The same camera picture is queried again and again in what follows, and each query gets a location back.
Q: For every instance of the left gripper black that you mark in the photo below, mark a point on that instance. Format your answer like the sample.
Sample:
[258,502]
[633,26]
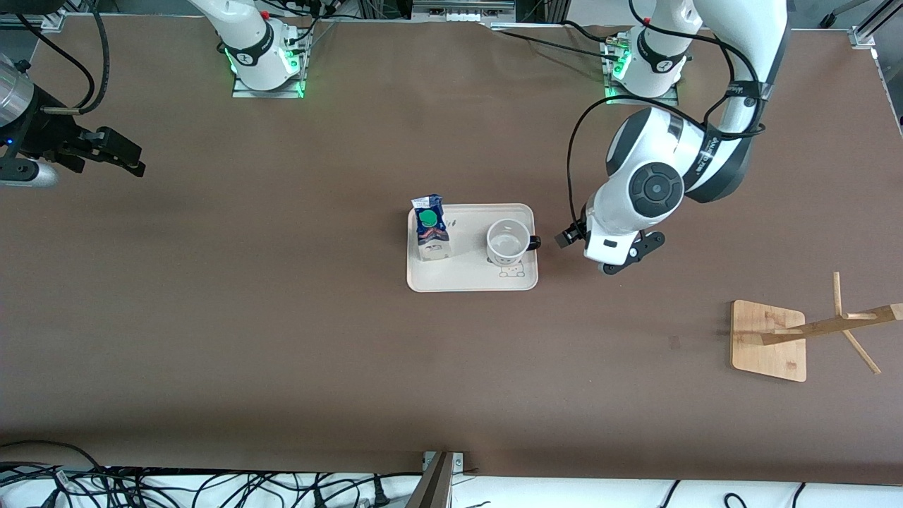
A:
[568,238]

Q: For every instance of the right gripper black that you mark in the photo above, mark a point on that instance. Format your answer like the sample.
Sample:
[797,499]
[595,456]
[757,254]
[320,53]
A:
[44,134]

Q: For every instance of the blue white milk carton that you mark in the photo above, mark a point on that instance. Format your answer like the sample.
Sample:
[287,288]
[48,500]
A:
[430,233]

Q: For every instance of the cream rabbit print tray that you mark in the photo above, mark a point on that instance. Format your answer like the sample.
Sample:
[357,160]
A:
[473,279]

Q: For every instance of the wooden mug rack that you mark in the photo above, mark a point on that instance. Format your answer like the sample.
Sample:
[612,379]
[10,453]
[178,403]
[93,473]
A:
[769,346]

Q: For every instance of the grey metal beam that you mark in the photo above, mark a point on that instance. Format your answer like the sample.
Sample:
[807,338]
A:
[434,487]

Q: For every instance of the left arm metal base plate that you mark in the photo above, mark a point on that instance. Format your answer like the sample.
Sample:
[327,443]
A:
[670,99]

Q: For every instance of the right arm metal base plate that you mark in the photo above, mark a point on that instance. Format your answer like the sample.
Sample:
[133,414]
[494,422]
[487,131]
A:
[268,92]

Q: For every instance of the aluminium frame with power strip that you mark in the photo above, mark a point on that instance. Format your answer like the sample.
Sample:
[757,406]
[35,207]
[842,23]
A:
[462,10]

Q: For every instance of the small metal bracket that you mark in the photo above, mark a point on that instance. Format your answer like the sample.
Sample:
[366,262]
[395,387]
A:
[458,462]

